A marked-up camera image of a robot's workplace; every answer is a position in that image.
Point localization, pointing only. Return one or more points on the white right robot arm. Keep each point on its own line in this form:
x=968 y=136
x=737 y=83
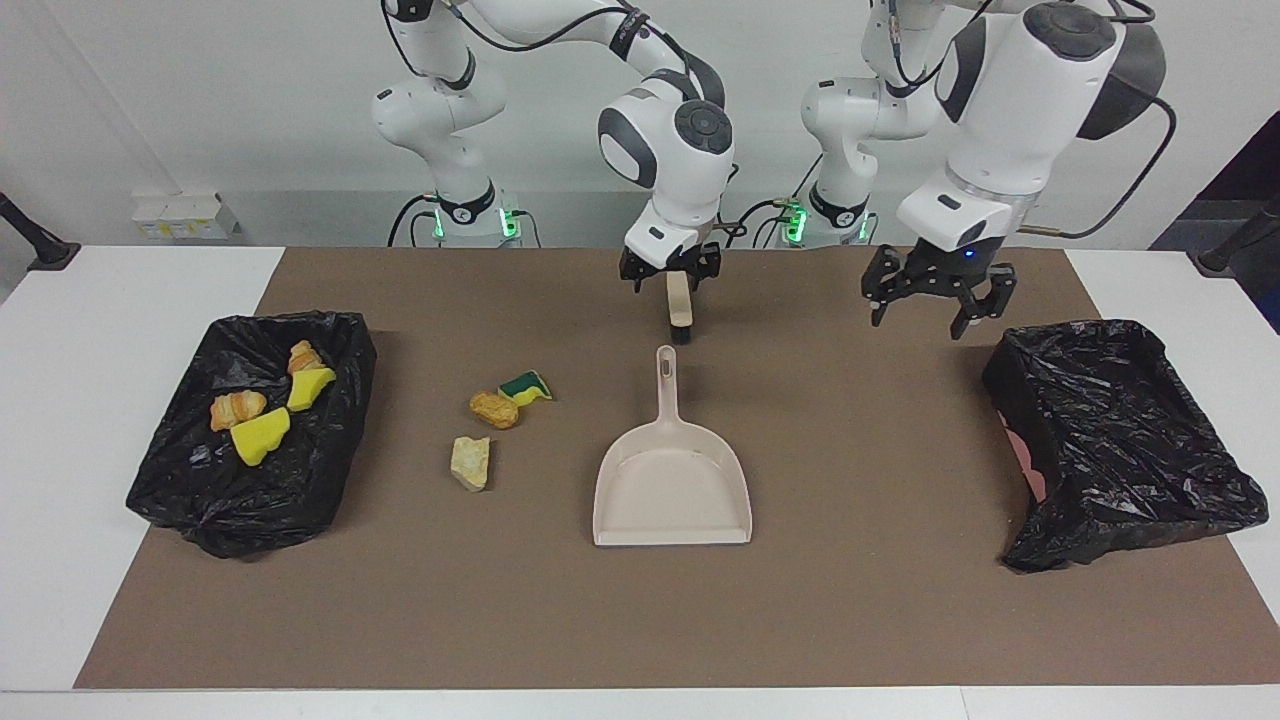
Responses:
x=680 y=150

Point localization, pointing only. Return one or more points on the large yellow sponge piece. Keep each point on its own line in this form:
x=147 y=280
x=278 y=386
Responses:
x=260 y=437

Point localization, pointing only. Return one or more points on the toy croissant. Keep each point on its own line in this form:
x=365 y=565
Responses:
x=238 y=410
x=303 y=357

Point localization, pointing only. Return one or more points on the black stand foot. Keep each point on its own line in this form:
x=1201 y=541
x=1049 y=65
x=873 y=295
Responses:
x=1240 y=240
x=35 y=240

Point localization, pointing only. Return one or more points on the pale bread chunk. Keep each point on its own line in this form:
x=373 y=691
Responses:
x=470 y=463

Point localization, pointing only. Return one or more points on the beige hand brush black bristles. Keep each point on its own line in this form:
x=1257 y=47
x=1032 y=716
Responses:
x=680 y=300

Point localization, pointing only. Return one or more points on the brown table mat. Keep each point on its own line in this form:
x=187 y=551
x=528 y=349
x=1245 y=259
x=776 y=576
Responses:
x=500 y=600

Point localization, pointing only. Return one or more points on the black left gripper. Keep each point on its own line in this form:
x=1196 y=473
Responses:
x=945 y=280

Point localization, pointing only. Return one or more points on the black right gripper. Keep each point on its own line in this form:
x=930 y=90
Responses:
x=675 y=262

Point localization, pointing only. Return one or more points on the beige plastic dustpan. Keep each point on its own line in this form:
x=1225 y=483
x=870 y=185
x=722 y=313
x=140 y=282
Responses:
x=675 y=500

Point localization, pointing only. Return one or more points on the small yellow sponge wedge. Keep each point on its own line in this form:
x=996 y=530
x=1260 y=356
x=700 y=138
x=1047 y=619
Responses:
x=310 y=388

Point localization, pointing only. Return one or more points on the black bag bin pink inside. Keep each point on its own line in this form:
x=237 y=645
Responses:
x=1120 y=440

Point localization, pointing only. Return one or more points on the white wall socket box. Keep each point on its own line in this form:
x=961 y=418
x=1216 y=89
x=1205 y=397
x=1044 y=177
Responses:
x=185 y=215

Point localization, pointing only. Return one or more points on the green and yellow sponge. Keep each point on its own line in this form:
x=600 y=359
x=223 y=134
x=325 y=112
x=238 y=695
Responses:
x=527 y=385

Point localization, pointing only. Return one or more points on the brown bread roll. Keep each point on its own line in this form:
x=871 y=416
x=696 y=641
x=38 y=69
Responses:
x=493 y=410

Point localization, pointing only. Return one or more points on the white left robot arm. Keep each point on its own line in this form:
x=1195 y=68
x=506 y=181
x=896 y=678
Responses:
x=1010 y=100

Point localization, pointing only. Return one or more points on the black bag lined bin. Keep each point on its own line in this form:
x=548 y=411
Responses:
x=180 y=490

